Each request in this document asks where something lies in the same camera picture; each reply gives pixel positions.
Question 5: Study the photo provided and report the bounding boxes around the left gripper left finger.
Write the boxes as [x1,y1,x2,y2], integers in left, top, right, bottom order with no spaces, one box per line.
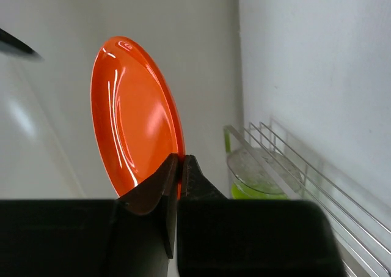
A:
[106,153,178,276]

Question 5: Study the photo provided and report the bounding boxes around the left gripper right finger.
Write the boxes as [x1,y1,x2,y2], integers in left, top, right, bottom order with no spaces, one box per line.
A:
[177,155,345,276]

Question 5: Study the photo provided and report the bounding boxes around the green plate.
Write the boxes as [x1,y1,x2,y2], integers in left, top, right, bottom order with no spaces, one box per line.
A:
[224,125,288,199]

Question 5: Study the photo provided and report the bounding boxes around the orange plate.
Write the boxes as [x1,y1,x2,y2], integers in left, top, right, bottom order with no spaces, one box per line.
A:
[90,36,185,196]

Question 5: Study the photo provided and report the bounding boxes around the black plate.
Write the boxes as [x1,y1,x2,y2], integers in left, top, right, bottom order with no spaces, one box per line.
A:
[0,29,42,60]

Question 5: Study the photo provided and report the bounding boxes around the wire dish rack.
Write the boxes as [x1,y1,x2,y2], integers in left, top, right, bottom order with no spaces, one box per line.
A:
[235,120,390,276]

